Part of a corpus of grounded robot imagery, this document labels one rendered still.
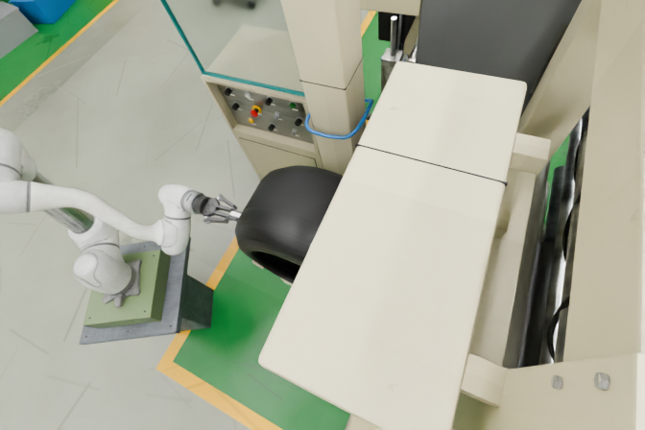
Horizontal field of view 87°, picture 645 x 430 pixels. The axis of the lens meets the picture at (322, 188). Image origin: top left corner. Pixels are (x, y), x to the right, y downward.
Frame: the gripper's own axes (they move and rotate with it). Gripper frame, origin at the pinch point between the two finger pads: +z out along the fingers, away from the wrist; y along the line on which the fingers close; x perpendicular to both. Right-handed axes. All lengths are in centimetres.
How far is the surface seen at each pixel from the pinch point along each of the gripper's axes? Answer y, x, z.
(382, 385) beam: -30, -49, 73
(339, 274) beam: -20, -51, 63
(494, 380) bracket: -24, -42, 86
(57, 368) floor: -107, 98, -149
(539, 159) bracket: 13, -42, 86
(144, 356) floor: -76, 106, -96
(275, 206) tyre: -0.6, -21.1, 27.1
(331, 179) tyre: 13.0, -19.6, 38.6
